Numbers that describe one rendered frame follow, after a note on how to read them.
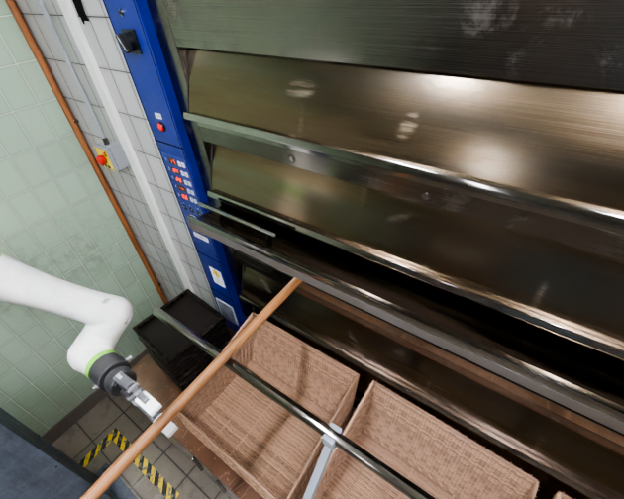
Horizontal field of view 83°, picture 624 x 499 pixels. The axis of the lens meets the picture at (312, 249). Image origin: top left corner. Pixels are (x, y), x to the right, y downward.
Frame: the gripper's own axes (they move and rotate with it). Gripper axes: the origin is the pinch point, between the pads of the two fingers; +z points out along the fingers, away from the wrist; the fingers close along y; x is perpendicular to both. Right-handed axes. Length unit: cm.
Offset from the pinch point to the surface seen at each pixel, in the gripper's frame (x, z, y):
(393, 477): -21, 53, 2
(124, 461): 11.1, 1.2, -0.5
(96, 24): -58, -70, -73
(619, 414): -43, 82, -23
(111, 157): -52, -88, -27
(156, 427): 2.0, 1.2, -0.6
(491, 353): -43, 61, -24
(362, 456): -20.8, 45.3, 2.4
